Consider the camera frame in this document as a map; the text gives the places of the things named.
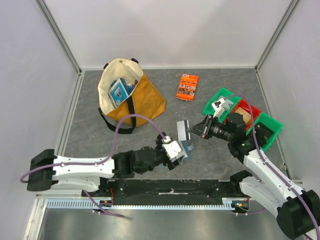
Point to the right aluminium frame post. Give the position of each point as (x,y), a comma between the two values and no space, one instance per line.
(277,33)

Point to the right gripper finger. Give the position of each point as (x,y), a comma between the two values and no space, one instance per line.
(199,134)
(198,127)

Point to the black cards in bin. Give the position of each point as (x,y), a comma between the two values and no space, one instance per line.
(263,133)

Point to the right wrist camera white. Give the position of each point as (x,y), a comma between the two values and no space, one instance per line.
(219,107)

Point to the green bin far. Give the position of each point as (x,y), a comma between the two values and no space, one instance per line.
(208,109)

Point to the gold cards in bin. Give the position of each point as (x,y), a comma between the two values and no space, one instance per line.
(245,115)

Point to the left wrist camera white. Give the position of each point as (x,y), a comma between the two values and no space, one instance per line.
(172,148)

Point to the blue box in bag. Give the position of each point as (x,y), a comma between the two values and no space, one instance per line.
(119,91)

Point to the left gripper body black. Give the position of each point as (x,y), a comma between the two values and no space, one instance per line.
(170,164)

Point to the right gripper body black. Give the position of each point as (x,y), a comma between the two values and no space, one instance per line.
(207,127)

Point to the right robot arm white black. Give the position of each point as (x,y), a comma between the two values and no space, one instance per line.
(297,211)

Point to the orange screw box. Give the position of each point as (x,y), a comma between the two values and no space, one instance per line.
(187,87)

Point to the green bin near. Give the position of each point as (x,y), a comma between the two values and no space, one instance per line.
(272,124)

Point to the left aluminium frame post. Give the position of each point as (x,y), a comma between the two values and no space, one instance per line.
(42,5)

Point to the green bin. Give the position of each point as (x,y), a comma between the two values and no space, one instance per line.
(272,124)
(208,109)

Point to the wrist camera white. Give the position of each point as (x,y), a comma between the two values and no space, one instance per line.
(172,148)
(219,107)

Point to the aluminium frame post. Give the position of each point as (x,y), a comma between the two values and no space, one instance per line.
(42,5)
(277,33)

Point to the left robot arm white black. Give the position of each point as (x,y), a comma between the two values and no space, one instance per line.
(48,169)

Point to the slotted cable duct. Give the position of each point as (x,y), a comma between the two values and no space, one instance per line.
(224,205)

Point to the blue card holder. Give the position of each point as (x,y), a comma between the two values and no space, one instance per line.
(187,153)

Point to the tan tote bag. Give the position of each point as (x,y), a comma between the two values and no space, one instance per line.
(144,100)

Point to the silver cards in bin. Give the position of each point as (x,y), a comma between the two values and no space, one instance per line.
(226,103)

